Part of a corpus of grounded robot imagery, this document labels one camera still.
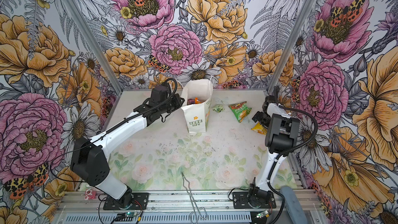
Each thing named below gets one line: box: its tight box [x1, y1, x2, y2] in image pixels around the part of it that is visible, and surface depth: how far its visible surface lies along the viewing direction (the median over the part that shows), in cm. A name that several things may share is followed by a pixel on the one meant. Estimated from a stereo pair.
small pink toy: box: [84, 188, 97, 201], surface depth 75 cm
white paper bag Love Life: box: [180, 74, 214, 134], surface depth 91 cm
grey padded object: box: [279, 185, 308, 224], surface depth 71 cm
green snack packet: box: [228, 101, 252, 123], surface depth 106 cm
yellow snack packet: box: [250, 122, 268, 135], surface depth 97 cm
